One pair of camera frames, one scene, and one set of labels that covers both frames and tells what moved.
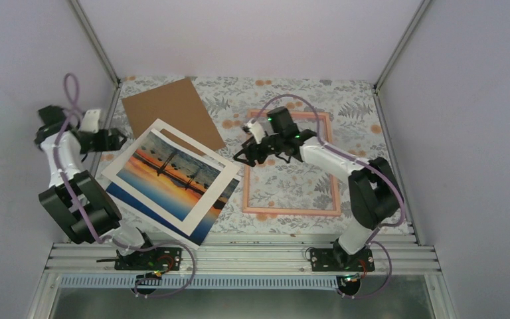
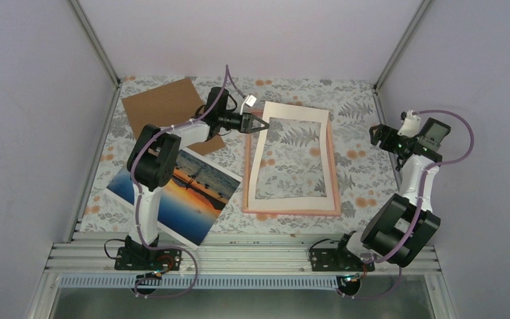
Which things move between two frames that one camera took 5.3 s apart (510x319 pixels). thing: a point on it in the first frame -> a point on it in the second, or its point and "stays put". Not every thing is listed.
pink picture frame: (251, 113) stays put
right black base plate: (337, 260) stays put
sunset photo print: (176, 184) stays put
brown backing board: (177, 105) stays put
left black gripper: (115, 145) -> (247, 121)
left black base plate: (161, 260) stays put
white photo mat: (208, 200) -> (328, 203)
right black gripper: (248, 151) -> (382, 129)
